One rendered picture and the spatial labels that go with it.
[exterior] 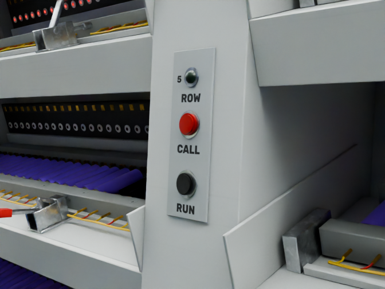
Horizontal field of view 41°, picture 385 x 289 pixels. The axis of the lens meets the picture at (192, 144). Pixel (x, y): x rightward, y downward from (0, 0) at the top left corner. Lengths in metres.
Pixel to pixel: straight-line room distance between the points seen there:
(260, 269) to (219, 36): 0.16
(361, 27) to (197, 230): 0.17
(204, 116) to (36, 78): 0.26
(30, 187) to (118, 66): 0.25
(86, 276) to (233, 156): 0.21
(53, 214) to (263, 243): 0.27
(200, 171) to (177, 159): 0.02
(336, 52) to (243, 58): 0.06
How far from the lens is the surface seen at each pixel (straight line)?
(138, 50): 0.43
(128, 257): 0.45
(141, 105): 0.65
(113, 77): 0.46
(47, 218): 0.56
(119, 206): 0.51
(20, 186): 0.67
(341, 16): 0.31
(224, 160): 0.35
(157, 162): 0.39
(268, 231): 0.37
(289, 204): 0.38
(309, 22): 0.32
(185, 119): 0.37
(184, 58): 0.38
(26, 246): 0.58
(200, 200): 0.36
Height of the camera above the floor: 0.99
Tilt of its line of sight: 1 degrees down
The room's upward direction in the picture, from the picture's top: 3 degrees clockwise
